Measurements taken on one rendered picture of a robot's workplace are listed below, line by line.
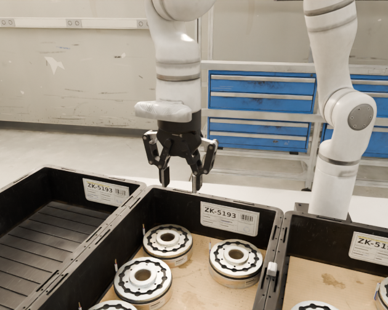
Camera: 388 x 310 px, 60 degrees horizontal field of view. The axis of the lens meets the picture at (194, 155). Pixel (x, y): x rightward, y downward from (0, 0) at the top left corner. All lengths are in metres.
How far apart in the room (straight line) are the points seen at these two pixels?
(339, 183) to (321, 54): 0.29
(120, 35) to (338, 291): 3.02
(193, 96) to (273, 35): 2.65
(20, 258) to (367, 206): 1.00
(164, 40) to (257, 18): 2.64
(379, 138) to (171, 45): 2.19
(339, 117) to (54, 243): 0.67
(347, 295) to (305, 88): 1.82
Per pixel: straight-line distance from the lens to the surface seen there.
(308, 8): 0.73
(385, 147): 2.63
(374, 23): 3.29
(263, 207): 0.69
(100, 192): 0.84
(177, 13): 0.50
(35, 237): 0.85
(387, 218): 1.20
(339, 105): 0.78
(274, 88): 2.35
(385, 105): 2.52
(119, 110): 3.56
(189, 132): 0.56
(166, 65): 0.52
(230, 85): 2.35
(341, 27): 0.73
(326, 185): 0.85
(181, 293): 0.65
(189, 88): 0.53
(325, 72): 0.79
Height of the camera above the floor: 1.31
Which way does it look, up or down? 25 degrees down
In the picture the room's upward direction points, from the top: straight up
